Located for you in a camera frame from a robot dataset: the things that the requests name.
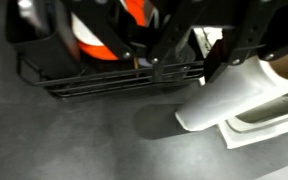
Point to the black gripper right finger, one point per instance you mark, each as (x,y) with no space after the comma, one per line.
(236,45)

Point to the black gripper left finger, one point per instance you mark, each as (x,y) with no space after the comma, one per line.
(181,16)

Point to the orange and white bowl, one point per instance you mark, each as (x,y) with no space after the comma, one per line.
(103,28)

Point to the black dish rack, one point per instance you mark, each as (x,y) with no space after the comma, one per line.
(48,55)

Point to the white paper towel roll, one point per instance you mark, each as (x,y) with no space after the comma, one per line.
(237,90)

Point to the stainless steel sink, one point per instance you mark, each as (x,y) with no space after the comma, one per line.
(259,124)

